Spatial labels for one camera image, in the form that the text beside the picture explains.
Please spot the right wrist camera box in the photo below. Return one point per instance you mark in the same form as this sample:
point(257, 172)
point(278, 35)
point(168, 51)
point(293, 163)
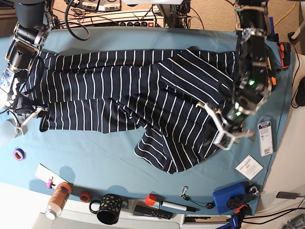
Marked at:
point(21, 130)

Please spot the black power strip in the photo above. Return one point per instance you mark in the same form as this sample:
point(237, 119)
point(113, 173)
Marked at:
point(130, 24)

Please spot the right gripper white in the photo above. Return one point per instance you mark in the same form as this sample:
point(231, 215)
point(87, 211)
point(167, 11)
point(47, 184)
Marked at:
point(32, 113)

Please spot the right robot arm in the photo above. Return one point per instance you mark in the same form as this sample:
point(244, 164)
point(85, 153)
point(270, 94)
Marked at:
point(33, 26)

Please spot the black power adapter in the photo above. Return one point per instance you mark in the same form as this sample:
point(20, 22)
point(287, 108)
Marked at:
point(287, 195)

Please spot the white paper sheet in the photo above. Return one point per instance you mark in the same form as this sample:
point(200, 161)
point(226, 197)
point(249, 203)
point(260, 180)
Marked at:
point(44, 174)

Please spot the black remote control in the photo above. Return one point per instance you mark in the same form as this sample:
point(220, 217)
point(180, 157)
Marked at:
point(157, 213)

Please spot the blue orange clamp bottom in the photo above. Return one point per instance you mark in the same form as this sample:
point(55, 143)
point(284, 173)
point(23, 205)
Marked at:
point(236, 220)

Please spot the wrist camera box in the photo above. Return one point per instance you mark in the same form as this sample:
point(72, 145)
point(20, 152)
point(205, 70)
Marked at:
point(21, 130)
point(224, 140)

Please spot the black mug gold pattern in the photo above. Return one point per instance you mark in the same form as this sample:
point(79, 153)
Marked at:
point(109, 209)

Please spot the red tape roll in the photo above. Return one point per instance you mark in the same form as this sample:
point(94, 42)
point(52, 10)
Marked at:
point(85, 197)

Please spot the orange red cube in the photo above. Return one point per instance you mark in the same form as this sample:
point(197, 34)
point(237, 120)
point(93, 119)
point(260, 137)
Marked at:
point(151, 200)

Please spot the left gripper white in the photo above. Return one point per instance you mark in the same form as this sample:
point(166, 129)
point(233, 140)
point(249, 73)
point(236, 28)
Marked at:
point(222, 125)

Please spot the silver carabiner keyring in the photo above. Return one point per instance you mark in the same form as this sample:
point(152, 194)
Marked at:
point(254, 191)

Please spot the translucent white cup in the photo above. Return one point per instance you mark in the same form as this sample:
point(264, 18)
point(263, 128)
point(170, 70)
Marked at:
point(7, 132)

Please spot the orange bottle white cap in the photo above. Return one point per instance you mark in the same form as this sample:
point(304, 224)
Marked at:
point(58, 200)

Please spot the white square paper packet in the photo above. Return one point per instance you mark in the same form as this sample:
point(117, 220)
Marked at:
point(249, 167)

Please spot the navy white striped t-shirt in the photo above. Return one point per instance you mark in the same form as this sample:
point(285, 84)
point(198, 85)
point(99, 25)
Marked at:
point(157, 90)

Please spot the black computer mouse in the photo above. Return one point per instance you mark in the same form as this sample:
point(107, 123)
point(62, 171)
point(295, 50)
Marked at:
point(300, 93)

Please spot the purple tape roll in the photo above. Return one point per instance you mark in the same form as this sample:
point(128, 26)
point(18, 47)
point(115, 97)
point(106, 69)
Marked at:
point(19, 154)

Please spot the black knob on box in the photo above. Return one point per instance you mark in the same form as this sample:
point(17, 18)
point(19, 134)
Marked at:
point(235, 202)

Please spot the teal table cloth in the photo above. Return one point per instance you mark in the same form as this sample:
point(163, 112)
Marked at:
point(106, 163)

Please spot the white black marker pen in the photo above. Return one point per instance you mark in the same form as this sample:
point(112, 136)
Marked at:
point(178, 207)

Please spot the blue plastic box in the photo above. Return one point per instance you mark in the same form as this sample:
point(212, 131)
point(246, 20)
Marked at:
point(221, 196)

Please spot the clear plastic blister pack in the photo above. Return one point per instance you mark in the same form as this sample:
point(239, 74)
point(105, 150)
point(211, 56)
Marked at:
point(264, 127)

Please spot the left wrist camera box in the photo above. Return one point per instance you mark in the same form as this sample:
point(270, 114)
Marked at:
point(224, 140)

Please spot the small orange black tool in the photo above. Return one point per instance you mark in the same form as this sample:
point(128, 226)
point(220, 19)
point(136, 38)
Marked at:
point(285, 51)

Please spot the orange black utility knife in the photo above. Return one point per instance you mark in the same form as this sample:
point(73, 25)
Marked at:
point(271, 75)

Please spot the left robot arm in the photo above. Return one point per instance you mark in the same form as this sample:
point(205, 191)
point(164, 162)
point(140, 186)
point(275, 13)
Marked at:
point(251, 84)

